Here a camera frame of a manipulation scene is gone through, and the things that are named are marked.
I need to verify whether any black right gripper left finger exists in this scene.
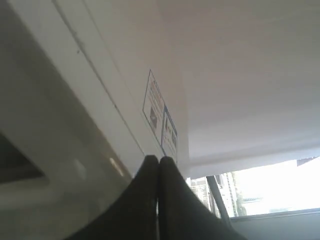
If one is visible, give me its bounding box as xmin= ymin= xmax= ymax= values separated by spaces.
xmin=67 ymin=155 xmax=159 ymax=240

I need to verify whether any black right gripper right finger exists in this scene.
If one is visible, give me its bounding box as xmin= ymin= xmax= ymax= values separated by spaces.
xmin=157 ymin=156 xmax=245 ymax=240

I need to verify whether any white microwave oven body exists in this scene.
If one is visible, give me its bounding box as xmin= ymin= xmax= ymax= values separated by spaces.
xmin=0 ymin=0 xmax=190 ymax=240

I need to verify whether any dark metal pole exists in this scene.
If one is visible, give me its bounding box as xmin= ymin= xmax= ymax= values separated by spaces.
xmin=206 ymin=174 xmax=230 ymax=224

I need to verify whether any blue white warning sticker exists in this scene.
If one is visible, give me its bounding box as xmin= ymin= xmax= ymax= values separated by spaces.
xmin=142 ymin=70 xmax=179 ymax=163

